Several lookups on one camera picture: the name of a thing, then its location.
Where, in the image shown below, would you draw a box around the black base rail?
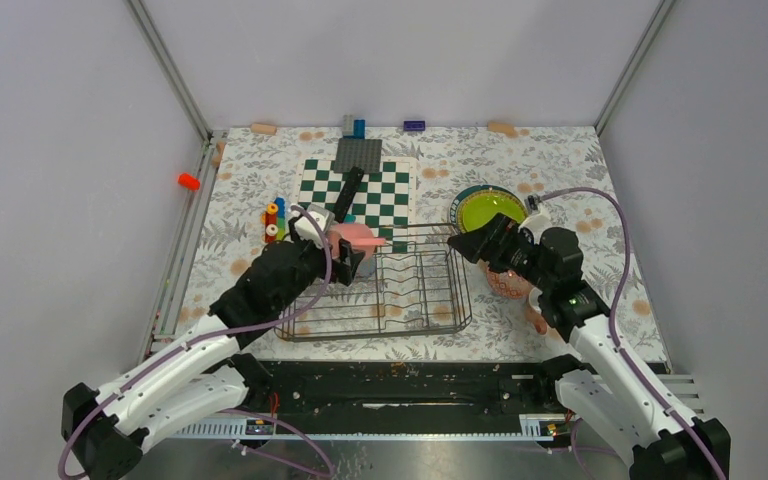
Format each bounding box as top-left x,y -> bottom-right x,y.
263,355 -> 588,440

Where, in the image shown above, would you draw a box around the white plate green red rim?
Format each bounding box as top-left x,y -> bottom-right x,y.
450,184 -> 531,240

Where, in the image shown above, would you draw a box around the purple cable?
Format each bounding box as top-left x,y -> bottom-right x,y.
532,187 -> 730,480
57,203 -> 339,480

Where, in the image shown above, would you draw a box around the right wooden cork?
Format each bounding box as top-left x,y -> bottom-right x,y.
486,121 -> 519,138

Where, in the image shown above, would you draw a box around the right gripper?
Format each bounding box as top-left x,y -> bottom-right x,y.
447,212 -> 554,292

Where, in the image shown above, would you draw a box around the colourful toy block stack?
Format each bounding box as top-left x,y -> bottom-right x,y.
261,197 -> 286,244

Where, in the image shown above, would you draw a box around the wooden cork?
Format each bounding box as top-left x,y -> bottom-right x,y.
486,121 -> 519,138
250,123 -> 278,136

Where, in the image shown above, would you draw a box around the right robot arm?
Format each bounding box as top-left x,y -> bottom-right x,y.
447,214 -> 731,479

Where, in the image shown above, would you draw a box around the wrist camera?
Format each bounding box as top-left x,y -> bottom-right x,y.
292,204 -> 334,248
519,194 -> 552,237

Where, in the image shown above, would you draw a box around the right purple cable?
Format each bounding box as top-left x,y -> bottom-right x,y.
532,187 -> 730,480

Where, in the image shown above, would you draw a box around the blue white patterned bowl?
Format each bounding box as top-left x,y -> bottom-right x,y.
482,262 -> 534,300

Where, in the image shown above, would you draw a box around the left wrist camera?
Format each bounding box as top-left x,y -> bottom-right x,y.
292,204 -> 334,248

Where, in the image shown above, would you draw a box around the grey blue mug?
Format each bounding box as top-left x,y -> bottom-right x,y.
355,255 -> 377,280

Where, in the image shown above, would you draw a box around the black wire dish rack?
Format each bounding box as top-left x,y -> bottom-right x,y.
277,223 -> 472,342

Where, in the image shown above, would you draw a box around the black microphone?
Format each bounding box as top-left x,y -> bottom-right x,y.
332,167 -> 365,223

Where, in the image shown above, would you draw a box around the purple toy brick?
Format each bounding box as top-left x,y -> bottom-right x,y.
402,120 -> 426,132

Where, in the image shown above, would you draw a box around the large pink mug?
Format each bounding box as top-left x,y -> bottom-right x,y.
326,223 -> 388,260

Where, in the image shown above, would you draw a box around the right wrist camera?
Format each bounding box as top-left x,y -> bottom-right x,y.
519,194 -> 552,237

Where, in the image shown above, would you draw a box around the lime green plate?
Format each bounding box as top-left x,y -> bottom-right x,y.
458,192 -> 530,234

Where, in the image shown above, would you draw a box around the orange cylinder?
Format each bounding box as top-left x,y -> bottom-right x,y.
177,173 -> 201,191

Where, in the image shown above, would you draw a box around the left wooden cork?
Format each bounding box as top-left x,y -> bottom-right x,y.
250,123 -> 278,136

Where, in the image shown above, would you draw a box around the grey blue toy bricks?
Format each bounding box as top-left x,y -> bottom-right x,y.
341,114 -> 366,139

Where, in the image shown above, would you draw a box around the green white chessboard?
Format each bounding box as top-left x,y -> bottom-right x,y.
293,156 -> 418,254

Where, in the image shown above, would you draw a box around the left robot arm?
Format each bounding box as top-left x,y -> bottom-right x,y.
58,239 -> 369,479

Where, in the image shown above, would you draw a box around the small pink mug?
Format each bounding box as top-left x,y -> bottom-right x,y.
525,302 -> 549,335

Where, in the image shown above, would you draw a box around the grey building baseplate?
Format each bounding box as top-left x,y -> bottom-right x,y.
331,138 -> 383,174

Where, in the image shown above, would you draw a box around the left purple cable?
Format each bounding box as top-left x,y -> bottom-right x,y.
57,203 -> 339,480

